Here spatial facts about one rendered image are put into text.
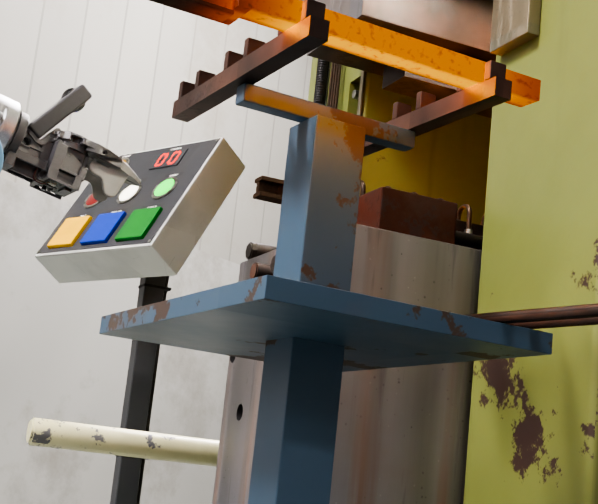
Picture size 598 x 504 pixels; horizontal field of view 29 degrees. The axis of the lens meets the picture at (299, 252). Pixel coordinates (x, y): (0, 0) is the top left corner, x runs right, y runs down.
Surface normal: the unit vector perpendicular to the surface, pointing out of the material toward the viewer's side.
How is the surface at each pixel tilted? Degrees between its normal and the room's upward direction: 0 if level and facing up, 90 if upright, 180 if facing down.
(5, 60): 90
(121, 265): 150
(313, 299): 90
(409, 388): 90
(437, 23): 90
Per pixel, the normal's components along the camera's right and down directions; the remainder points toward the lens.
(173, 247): 0.75, -0.06
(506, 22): -0.91, -0.18
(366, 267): 0.41, -0.15
